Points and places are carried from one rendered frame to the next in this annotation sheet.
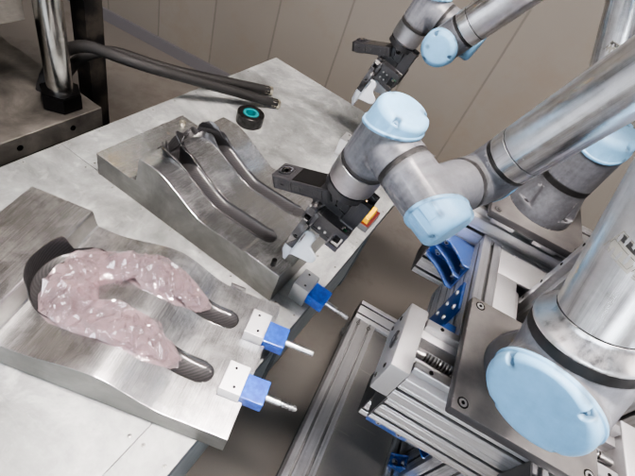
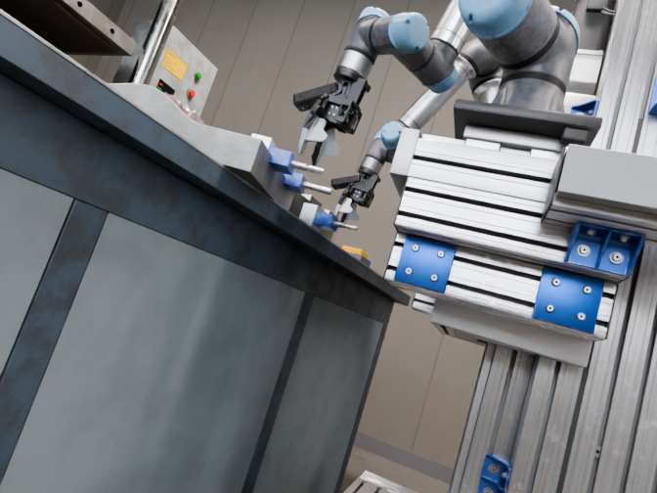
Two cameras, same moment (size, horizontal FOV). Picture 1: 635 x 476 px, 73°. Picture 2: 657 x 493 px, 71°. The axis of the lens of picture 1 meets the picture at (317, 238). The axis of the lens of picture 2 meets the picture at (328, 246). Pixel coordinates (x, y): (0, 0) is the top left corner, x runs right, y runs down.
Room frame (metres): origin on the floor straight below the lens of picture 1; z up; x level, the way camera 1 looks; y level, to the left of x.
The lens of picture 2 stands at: (-0.41, -0.30, 0.63)
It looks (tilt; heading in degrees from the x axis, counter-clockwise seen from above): 9 degrees up; 13
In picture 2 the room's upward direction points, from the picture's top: 18 degrees clockwise
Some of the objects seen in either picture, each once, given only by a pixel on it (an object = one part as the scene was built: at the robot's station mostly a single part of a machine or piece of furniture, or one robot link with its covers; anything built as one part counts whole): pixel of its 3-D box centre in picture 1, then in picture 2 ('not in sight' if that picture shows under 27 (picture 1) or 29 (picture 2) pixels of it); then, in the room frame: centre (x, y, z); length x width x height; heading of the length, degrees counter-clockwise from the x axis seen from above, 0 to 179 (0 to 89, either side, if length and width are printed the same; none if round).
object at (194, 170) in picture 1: (229, 176); not in sight; (0.69, 0.23, 0.92); 0.35 x 0.16 x 0.09; 76
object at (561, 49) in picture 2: not in sight; (538, 55); (0.41, -0.38, 1.20); 0.13 x 0.12 x 0.14; 143
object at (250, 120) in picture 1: (249, 117); not in sight; (1.07, 0.33, 0.82); 0.08 x 0.08 x 0.04
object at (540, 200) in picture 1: (553, 191); not in sight; (0.91, -0.44, 1.09); 0.15 x 0.15 x 0.10
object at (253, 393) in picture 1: (259, 395); (286, 162); (0.30, -0.02, 0.85); 0.13 x 0.05 x 0.05; 93
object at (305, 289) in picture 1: (321, 299); (330, 222); (0.56, -0.06, 0.83); 0.13 x 0.05 x 0.05; 77
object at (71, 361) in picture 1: (121, 310); (158, 137); (0.34, 0.25, 0.85); 0.50 x 0.26 x 0.11; 93
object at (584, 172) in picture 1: (592, 149); not in sight; (0.91, -0.44, 1.20); 0.13 x 0.12 x 0.14; 166
